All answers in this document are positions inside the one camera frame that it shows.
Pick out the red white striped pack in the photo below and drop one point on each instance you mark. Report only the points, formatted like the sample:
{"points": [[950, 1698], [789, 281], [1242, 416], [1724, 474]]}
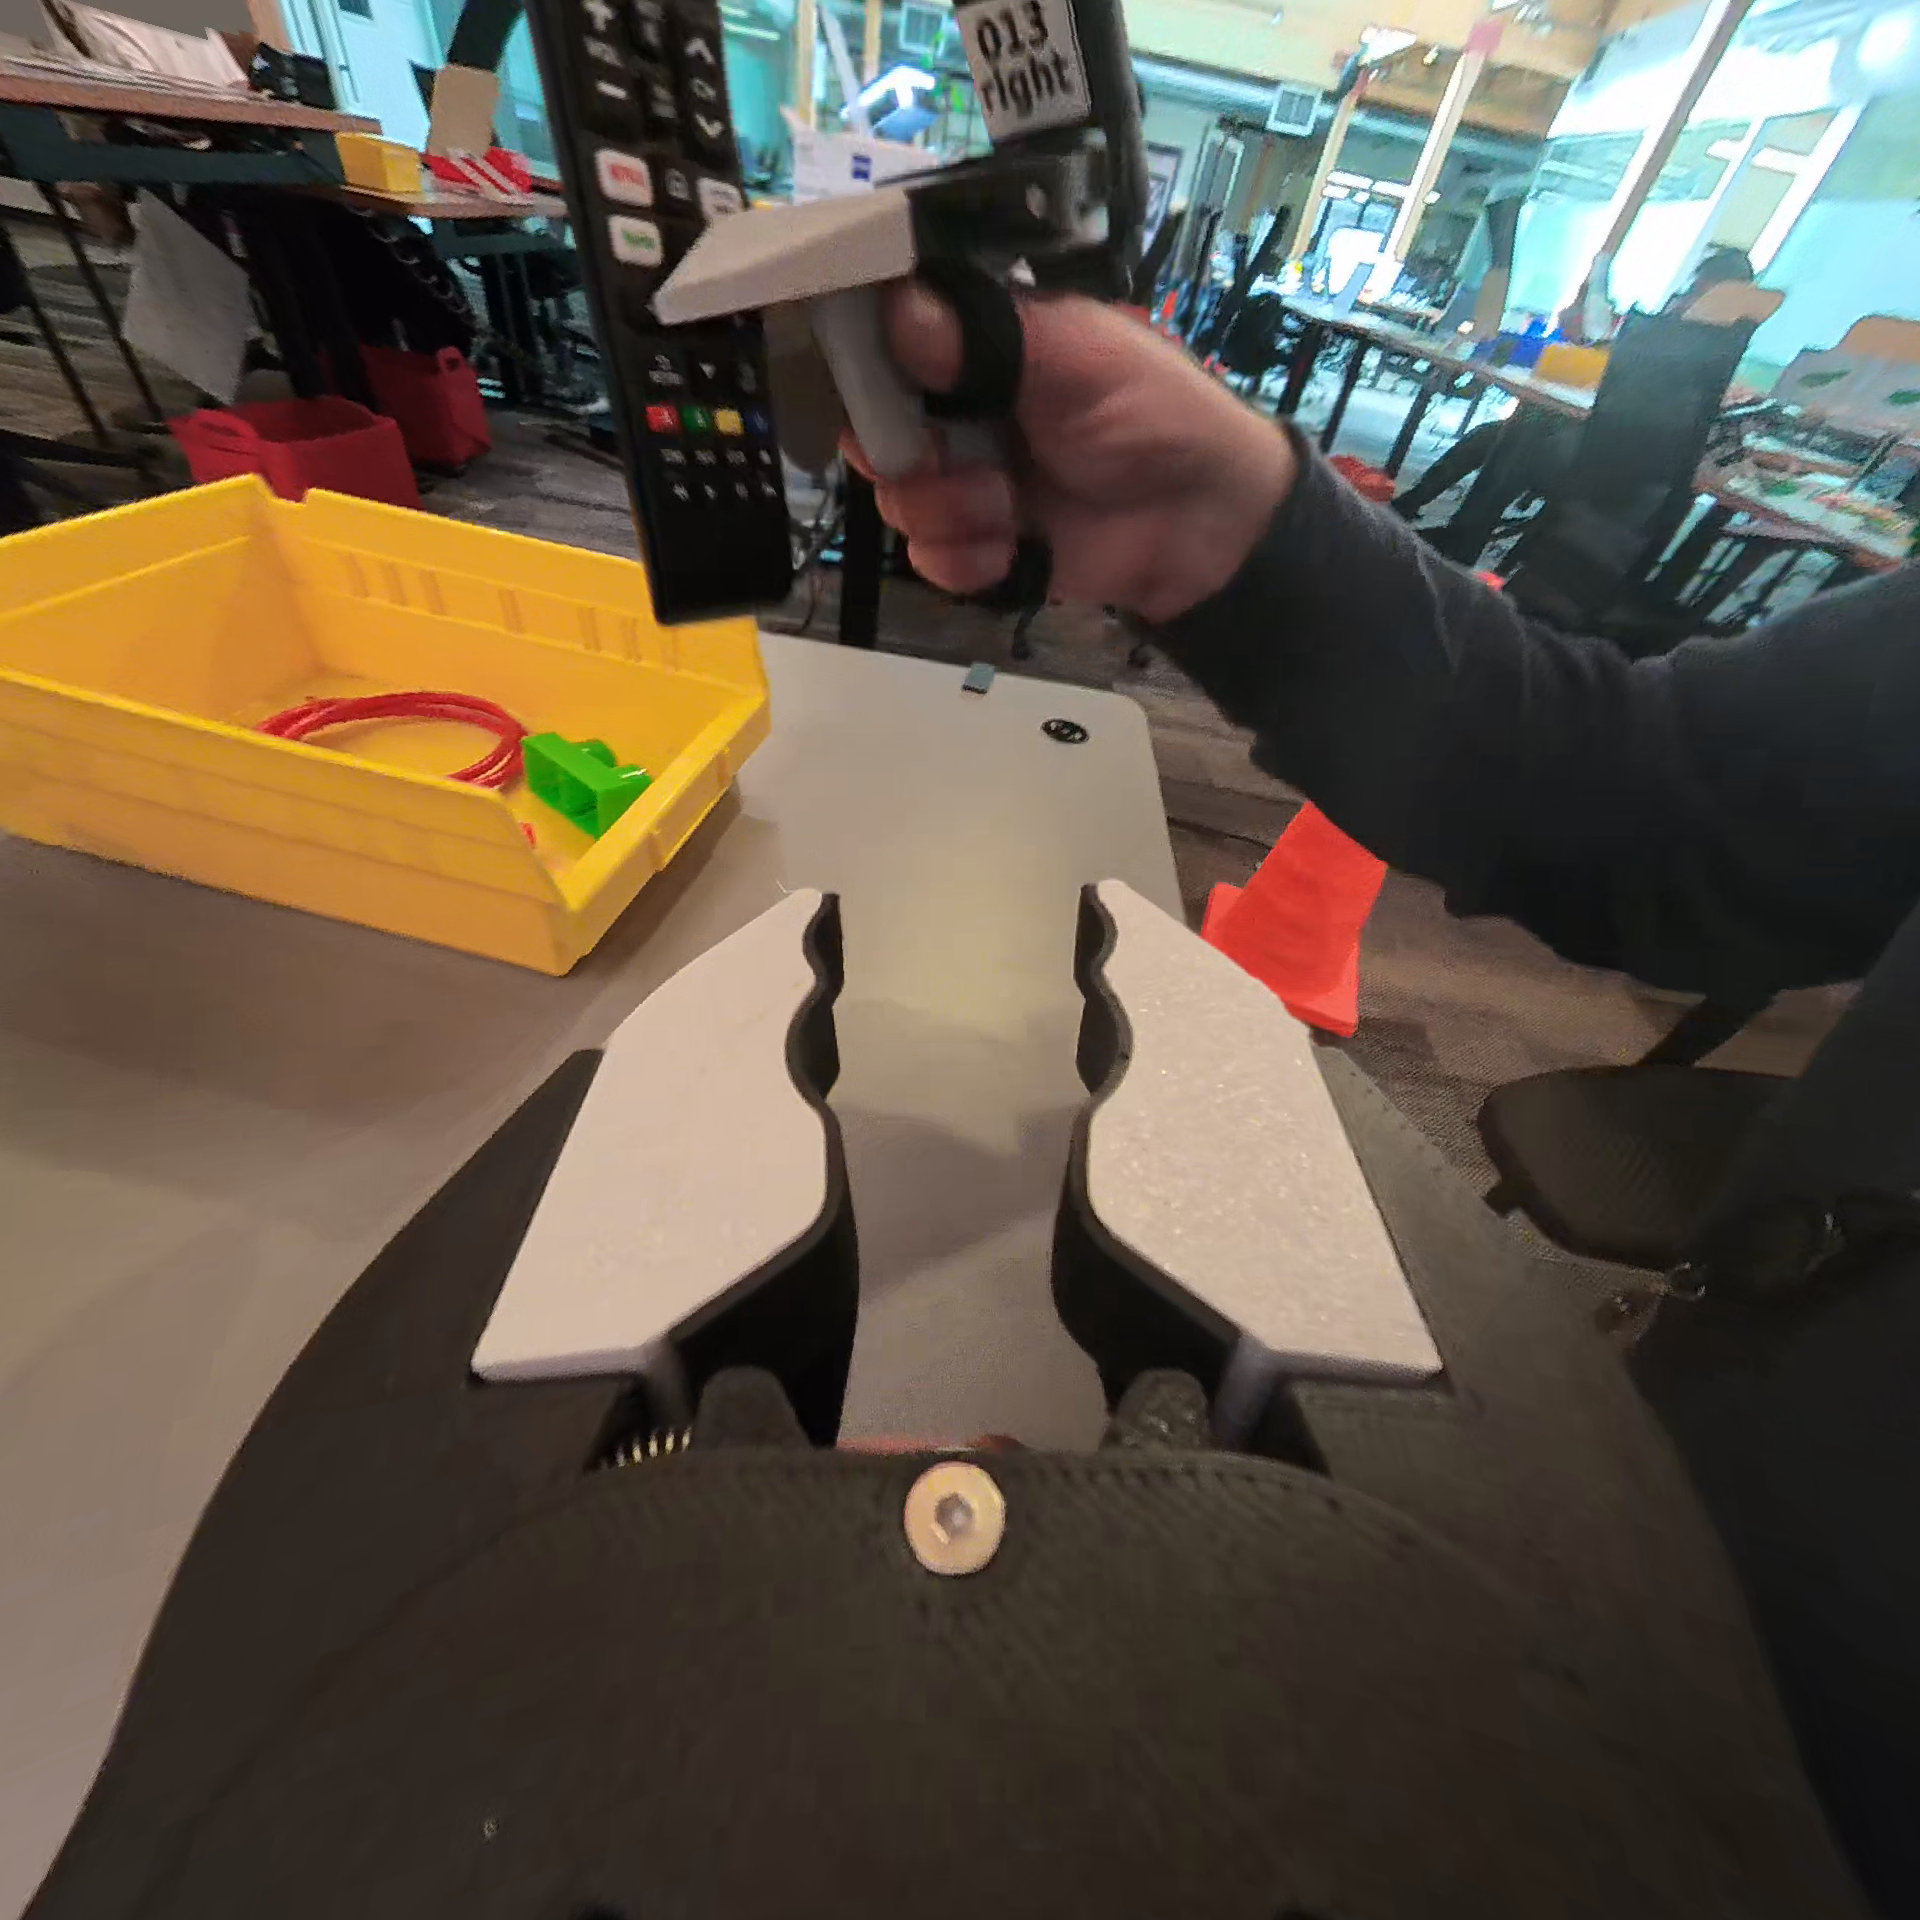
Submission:
{"points": [[478, 168]]}

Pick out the small yellow bin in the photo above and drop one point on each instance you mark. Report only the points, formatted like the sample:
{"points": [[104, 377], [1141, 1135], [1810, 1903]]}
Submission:
{"points": [[379, 163]]}

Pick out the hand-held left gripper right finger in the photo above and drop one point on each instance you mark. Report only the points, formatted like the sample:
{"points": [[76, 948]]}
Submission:
{"points": [[1247, 1185]]}

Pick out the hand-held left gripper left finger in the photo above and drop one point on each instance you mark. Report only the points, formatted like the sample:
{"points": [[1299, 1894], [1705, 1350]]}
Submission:
{"points": [[678, 1168]]}

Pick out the person's dark zip jacket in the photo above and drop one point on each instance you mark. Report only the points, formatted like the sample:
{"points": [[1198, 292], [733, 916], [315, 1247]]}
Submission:
{"points": [[1802, 1503]]}

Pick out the white box with glasses print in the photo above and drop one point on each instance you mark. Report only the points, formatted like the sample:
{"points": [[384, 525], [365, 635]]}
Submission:
{"points": [[840, 163]]}

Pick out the black remote control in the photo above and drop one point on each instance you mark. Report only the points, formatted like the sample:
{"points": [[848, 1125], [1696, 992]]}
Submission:
{"points": [[689, 453]]}

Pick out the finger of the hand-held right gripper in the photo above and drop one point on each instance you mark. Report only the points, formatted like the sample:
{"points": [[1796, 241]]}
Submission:
{"points": [[795, 256]]}

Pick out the green plastic block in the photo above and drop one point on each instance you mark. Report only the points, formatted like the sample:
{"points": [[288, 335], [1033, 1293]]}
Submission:
{"points": [[586, 777]]}

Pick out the yellow plastic bin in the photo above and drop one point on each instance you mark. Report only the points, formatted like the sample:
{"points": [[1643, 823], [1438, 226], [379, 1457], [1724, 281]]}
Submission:
{"points": [[379, 886]]}

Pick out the person's right hand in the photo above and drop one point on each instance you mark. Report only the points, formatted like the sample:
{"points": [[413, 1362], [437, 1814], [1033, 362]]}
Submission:
{"points": [[1141, 465]]}

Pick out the person's right forearm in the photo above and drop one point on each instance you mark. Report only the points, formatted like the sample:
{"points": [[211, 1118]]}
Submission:
{"points": [[1500, 754]]}

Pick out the red fabric bin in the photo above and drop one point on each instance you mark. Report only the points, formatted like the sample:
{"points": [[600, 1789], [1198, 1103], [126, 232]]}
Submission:
{"points": [[296, 453], [437, 401]]}

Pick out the long wooden workbench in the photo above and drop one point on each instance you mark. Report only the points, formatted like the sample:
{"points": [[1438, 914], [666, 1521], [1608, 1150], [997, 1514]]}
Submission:
{"points": [[187, 100]]}

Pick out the black office chair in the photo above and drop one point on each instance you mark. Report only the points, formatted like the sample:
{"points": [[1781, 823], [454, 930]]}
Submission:
{"points": [[1624, 1150], [1634, 453]]}

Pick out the orange traffic cone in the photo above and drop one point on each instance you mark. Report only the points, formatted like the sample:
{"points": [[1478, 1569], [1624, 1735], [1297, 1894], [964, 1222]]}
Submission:
{"points": [[1308, 914]]}

